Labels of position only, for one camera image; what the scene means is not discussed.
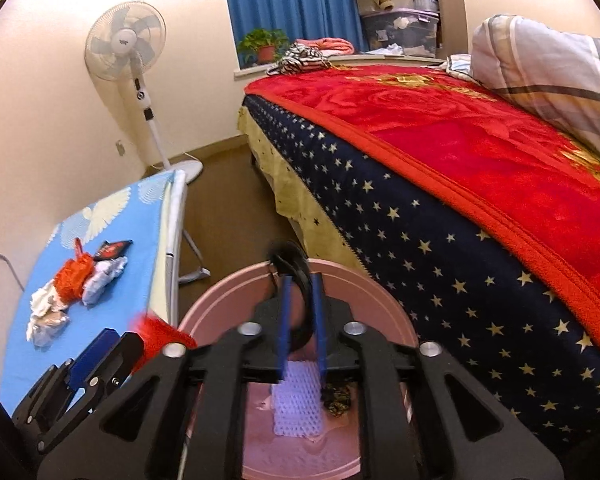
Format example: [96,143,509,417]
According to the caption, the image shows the crumpled silver wrapper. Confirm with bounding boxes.
[26,310,72,348]

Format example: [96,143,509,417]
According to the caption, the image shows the white standing fan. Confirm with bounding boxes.
[84,2,204,183]

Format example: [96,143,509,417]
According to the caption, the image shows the red white plush hat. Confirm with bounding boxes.
[130,312,199,373]

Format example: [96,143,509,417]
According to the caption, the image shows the grey wall cable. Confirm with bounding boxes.
[0,240,26,292]

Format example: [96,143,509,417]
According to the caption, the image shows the white foam net sleeve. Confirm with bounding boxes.
[271,360,326,439]

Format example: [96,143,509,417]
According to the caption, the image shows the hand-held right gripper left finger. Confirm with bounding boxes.
[37,274,296,480]

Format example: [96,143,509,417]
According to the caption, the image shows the dark star print blanket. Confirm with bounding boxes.
[242,95,600,457]

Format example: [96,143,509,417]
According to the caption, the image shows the red floral blanket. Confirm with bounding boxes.
[243,65,600,362]

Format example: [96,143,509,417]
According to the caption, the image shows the black red packet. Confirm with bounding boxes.
[92,239,133,261]

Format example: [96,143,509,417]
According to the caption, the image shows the clear plastic storage box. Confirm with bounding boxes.
[359,7,441,59]

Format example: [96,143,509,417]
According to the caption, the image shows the black gold patterned wrapper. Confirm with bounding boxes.
[322,381,354,419]

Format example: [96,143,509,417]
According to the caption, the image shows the crumpled white paper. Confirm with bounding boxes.
[30,282,63,318]

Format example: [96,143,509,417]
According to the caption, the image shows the light blue cloth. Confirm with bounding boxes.
[442,53,482,84]

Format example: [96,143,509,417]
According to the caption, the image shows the orange plastic bag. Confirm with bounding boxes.
[54,239,95,307]

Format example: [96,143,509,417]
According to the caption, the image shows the yellow bed skirt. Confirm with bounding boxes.
[237,107,367,277]

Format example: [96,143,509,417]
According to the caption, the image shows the potted green plant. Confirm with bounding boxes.
[237,28,291,66]

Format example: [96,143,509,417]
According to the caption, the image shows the plaid pillow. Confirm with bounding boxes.
[469,14,600,172]

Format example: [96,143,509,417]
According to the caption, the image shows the black white striped cloth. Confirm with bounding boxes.
[265,43,334,77]

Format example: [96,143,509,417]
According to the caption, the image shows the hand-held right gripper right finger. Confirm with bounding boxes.
[312,271,564,480]

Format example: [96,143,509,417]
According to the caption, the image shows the pink cloth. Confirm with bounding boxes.
[295,37,355,56]

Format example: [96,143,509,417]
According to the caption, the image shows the blue curtain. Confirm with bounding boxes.
[221,0,366,68]

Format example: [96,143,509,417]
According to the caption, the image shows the pink plastic bin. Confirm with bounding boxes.
[177,259,421,480]

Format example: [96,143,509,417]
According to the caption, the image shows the wooden shelf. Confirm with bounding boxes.
[389,0,462,57]

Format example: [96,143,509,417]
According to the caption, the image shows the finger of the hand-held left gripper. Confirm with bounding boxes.
[36,331,147,456]
[11,329,121,428]

